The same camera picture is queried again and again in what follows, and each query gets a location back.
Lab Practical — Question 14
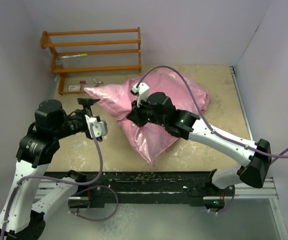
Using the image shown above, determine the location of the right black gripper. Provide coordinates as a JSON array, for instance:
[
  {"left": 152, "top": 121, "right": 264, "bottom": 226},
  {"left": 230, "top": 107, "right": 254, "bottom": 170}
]
[{"left": 127, "top": 96, "right": 167, "bottom": 128}]

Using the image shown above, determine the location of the pink pillowcase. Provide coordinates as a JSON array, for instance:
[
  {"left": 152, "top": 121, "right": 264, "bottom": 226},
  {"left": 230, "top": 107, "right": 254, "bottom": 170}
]
[{"left": 84, "top": 68, "right": 210, "bottom": 164}]

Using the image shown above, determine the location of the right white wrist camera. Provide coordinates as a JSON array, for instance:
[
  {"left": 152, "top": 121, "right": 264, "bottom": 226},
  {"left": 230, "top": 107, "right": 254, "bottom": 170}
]
[{"left": 131, "top": 82, "right": 150, "bottom": 108}]

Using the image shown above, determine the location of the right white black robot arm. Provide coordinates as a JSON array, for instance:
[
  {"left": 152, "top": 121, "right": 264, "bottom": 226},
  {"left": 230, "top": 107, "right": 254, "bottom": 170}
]
[{"left": 127, "top": 92, "right": 272, "bottom": 196}]

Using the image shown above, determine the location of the green marker pen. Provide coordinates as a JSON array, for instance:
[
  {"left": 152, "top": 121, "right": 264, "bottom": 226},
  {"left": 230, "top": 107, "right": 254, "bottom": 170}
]
[{"left": 61, "top": 53, "right": 88, "bottom": 59}]

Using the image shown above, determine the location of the small white card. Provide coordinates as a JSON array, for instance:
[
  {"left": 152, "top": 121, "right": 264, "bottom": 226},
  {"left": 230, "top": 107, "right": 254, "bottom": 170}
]
[{"left": 68, "top": 85, "right": 81, "bottom": 92}]

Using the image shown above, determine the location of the orange wooden rack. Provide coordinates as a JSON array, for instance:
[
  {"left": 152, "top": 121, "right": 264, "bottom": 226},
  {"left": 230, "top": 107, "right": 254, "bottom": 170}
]
[{"left": 39, "top": 27, "right": 142, "bottom": 95}]

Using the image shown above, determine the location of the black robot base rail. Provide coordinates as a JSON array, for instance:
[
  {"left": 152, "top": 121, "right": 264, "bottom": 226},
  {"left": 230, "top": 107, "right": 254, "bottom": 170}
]
[{"left": 57, "top": 170, "right": 234, "bottom": 209}]

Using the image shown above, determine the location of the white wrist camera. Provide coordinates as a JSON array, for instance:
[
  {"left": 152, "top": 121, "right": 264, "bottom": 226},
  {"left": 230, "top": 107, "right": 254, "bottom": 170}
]
[
  {"left": 85, "top": 115, "right": 108, "bottom": 142},
  {"left": 131, "top": 82, "right": 150, "bottom": 108}
]

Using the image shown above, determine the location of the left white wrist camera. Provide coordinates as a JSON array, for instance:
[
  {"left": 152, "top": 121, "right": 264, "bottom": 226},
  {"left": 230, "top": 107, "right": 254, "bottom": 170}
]
[{"left": 85, "top": 115, "right": 108, "bottom": 142}]

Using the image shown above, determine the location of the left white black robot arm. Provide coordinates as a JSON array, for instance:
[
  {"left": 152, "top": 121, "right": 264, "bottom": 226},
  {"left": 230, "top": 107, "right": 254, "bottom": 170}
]
[{"left": 0, "top": 98, "right": 107, "bottom": 240}]

